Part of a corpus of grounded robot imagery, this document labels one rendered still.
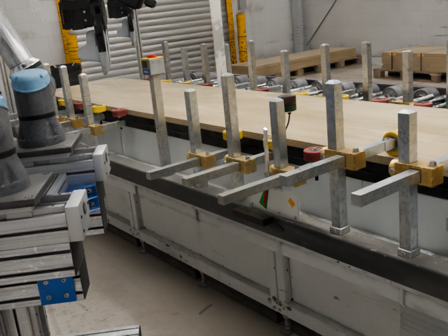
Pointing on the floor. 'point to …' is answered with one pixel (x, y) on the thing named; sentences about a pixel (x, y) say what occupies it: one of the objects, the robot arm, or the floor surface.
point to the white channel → (218, 39)
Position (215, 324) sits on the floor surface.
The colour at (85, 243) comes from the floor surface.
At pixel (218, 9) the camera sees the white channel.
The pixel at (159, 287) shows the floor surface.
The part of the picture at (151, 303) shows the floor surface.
